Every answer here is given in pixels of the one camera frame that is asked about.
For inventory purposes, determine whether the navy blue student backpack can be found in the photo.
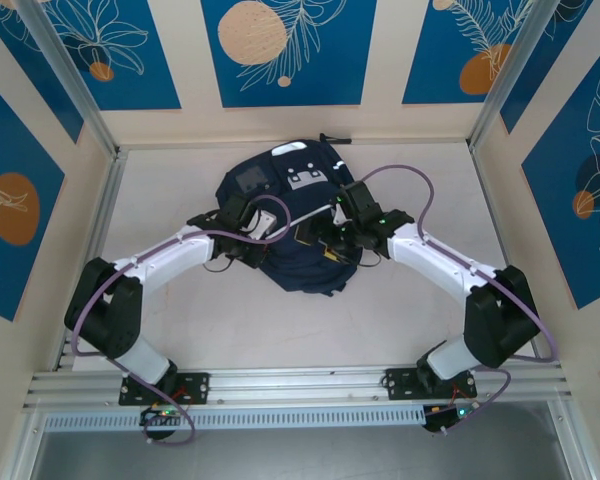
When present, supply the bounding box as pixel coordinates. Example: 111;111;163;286
214;132;365;300

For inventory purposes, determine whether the small control circuit board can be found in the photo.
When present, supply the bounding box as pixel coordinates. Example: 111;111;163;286
139;405;182;427
423;403;481;434

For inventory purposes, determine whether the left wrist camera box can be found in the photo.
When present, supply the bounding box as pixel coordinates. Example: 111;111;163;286
219;192;278;240

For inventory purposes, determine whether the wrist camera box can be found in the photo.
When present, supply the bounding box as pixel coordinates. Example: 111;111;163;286
332;181;382;227
219;192;278;240

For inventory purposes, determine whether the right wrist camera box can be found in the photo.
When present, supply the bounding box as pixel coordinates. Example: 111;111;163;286
332;181;382;227

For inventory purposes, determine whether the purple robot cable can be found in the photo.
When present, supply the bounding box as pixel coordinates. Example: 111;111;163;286
360;164;559;436
69;194;292;447

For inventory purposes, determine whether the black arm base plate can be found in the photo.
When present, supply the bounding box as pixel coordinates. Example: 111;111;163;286
383;367;479;401
118;370;212;406

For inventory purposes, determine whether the aluminium side rail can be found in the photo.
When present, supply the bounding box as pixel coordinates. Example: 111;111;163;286
53;149;129;372

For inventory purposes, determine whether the blue floral wall panel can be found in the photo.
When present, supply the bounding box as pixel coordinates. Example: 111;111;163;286
43;0;182;112
0;7;85;145
201;0;379;109
0;69;66;323
499;0;600;135
402;0;537;106
522;34;600;310

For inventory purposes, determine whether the grey slotted cable duct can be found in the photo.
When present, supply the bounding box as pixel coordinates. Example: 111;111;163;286
43;403;427;432

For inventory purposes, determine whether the aluminium frame post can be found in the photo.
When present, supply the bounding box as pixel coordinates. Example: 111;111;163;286
468;0;557;151
17;0;120;157

